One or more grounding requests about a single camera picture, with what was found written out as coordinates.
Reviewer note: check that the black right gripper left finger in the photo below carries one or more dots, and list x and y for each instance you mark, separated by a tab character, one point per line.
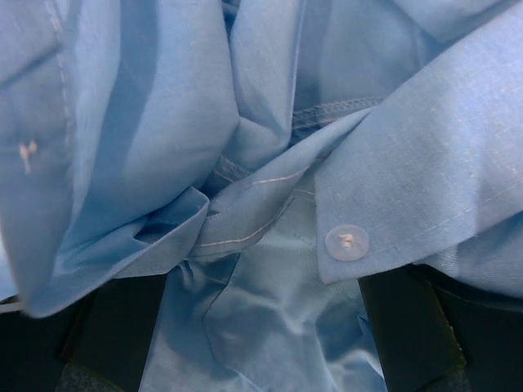
99	343

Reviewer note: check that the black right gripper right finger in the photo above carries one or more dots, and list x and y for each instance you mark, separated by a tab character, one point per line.
434	333

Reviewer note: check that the blue shirt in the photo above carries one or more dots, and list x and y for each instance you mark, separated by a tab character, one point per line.
245	164

